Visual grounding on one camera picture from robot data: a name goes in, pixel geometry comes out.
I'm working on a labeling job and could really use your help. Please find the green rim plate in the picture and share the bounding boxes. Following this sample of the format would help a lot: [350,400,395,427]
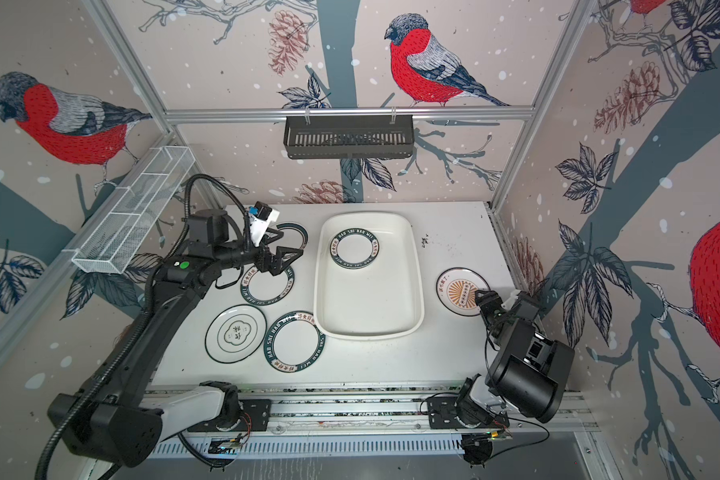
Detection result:
[329,228,380,270]
[240,267,295,306]
[264,310,326,374]

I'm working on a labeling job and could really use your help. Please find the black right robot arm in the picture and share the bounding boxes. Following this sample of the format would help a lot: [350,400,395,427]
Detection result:
[475,289,574,423]

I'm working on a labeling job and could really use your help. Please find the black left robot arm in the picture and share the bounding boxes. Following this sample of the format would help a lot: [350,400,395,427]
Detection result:
[35,204,303,479]

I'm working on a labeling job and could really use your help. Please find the white plastic bin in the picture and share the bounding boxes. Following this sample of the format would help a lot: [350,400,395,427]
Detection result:
[313,211,425,341]

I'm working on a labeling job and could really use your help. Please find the green rim plate under gripper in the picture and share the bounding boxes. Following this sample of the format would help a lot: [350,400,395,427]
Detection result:
[240,267,295,306]

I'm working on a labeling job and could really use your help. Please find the green rim plate front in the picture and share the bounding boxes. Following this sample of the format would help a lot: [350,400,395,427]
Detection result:
[264,310,326,374]

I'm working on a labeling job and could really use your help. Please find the white plate flower outline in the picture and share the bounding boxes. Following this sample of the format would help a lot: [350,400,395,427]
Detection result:
[205,304,267,364]

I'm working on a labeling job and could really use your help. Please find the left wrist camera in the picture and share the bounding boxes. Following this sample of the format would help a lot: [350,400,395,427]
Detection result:
[248,201,280,247]

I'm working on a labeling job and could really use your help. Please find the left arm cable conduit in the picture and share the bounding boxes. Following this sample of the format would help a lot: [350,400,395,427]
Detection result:
[34,173,253,480]

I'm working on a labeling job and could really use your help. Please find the black hanging wire basket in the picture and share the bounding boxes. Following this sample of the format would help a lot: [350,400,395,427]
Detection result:
[283,115,415,160]

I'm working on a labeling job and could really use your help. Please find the white mesh wall shelf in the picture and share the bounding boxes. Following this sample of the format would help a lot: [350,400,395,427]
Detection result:
[71,146,195,274]

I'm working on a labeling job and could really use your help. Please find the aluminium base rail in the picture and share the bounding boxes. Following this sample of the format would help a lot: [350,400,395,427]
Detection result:
[151,389,587,461]

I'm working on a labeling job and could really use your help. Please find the horizontal aluminium frame bar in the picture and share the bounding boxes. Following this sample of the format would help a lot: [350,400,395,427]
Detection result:
[163,106,536,125]

